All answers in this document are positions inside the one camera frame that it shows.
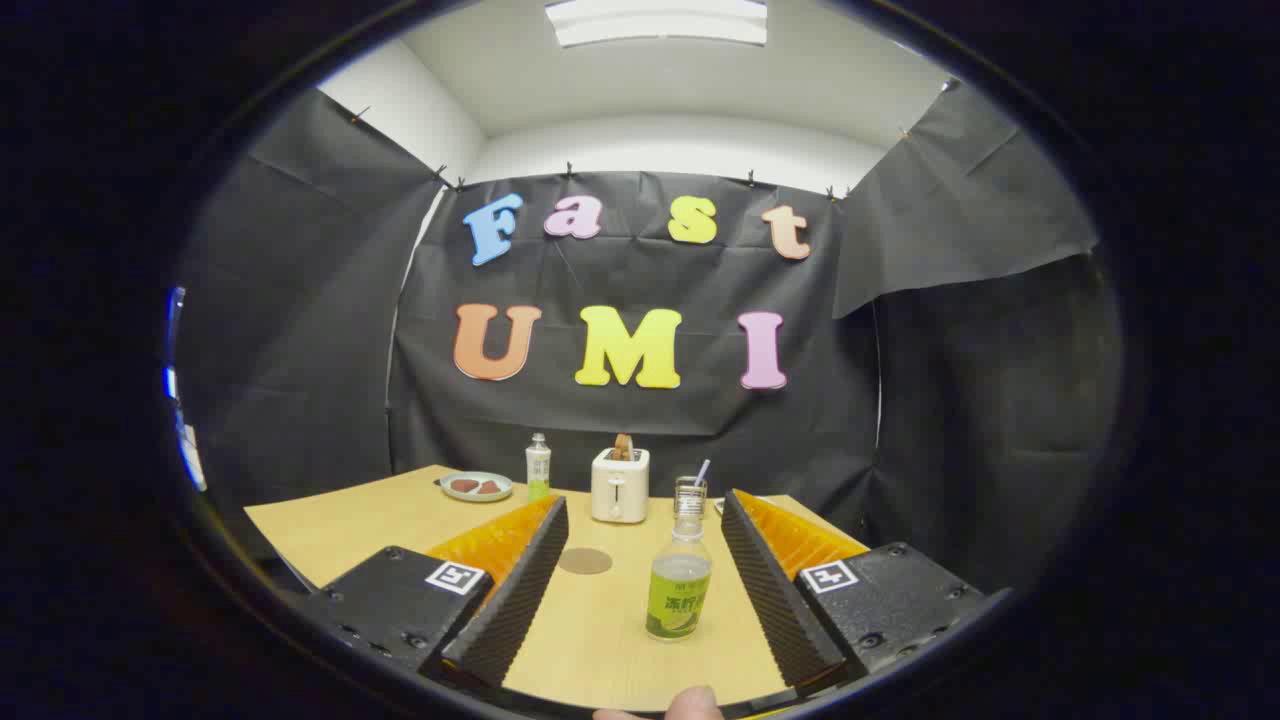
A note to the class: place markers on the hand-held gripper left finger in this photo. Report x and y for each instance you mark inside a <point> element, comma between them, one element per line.
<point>515,600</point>

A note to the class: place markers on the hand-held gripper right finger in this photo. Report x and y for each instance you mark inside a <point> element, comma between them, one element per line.
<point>775,600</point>

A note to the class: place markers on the round brown coaster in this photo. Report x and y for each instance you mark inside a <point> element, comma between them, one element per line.
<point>585,561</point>

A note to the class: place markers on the green label juice bottle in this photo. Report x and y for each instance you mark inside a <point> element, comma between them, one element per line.
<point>678,600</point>

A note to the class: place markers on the capped white label tea bottle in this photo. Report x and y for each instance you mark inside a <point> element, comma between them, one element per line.
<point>538,470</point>

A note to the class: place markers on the pale green plate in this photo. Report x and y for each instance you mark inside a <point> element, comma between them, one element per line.
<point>476,497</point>

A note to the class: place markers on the striped straw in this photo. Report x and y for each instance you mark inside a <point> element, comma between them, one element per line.
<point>703,470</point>

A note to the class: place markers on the white toaster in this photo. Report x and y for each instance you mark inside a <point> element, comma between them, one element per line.
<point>620,490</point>

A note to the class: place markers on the wooden table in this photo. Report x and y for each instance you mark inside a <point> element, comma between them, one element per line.
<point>350,520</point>

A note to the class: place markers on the brown toast slice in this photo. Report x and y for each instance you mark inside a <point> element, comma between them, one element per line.
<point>623,447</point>

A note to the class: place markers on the ceiling light panel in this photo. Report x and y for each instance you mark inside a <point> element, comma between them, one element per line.
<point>655,20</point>

